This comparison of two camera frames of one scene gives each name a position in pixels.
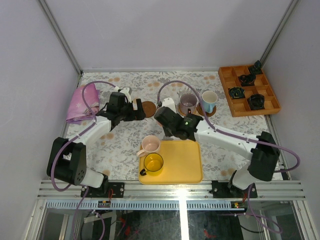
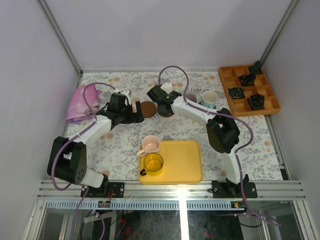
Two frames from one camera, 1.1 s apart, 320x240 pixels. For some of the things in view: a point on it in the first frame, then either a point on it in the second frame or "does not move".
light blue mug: (209, 98) does not move
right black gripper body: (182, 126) to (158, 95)
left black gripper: (134, 113) does not move
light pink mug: (150, 144) does not move
